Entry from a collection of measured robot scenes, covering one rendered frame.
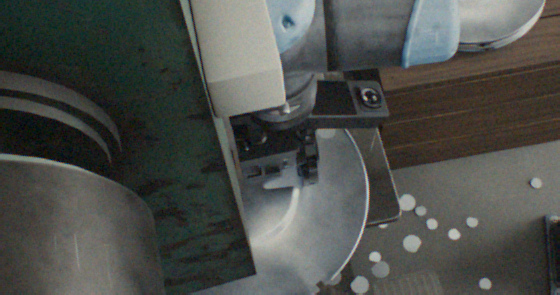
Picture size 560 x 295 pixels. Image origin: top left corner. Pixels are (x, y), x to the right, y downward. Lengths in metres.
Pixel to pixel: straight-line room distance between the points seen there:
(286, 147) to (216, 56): 0.43
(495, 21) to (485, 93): 0.14
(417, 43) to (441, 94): 0.92
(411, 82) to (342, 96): 0.71
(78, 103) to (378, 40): 0.35
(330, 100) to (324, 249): 0.20
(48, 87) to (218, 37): 0.10
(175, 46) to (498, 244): 1.50
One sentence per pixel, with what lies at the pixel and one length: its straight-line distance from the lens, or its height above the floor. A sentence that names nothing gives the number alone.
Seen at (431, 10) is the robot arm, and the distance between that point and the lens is 0.72.
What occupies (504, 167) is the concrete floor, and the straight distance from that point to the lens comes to 1.92.
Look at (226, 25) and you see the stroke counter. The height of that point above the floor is 1.34.
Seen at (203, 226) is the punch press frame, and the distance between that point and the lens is 0.58.
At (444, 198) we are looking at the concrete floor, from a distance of 1.87.
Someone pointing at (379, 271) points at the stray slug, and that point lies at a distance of 1.12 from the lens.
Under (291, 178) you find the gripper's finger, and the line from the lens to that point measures 0.96.
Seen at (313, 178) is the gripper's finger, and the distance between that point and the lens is 0.91.
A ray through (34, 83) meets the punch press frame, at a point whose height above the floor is 1.39.
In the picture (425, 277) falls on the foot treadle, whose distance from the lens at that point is 1.64.
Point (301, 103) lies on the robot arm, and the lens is 0.79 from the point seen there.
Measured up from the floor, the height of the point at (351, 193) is 0.78.
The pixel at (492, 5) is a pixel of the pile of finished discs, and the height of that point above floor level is 0.38.
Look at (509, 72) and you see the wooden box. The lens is 1.64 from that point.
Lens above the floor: 1.71
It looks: 63 degrees down
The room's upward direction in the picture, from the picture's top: 8 degrees counter-clockwise
